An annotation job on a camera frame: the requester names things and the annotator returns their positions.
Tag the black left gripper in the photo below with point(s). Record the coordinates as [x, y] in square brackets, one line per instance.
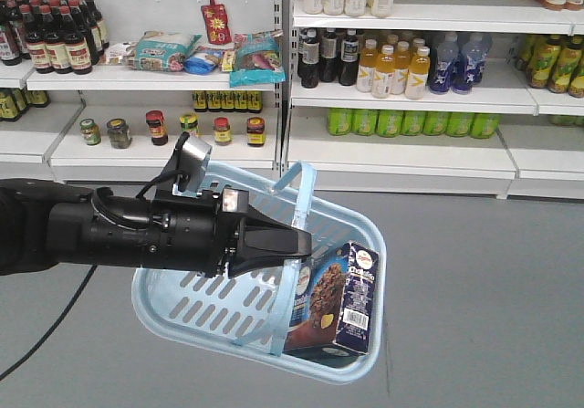
[211, 234]

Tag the light blue plastic basket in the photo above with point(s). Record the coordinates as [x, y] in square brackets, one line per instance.
[248, 316]

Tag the blue chocolate cookie box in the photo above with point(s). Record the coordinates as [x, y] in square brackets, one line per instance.
[333, 304]

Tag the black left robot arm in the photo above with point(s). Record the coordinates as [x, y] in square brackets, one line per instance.
[44, 223]

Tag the teal snack bag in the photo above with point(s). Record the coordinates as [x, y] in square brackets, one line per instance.
[257, 59]

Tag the red sauce pouch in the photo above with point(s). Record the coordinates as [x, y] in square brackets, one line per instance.
[215, 19]

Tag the white store shelving unit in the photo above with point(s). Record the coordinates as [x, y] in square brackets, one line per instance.
[94, 129]

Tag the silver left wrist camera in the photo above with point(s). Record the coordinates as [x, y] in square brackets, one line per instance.
[186, 167]

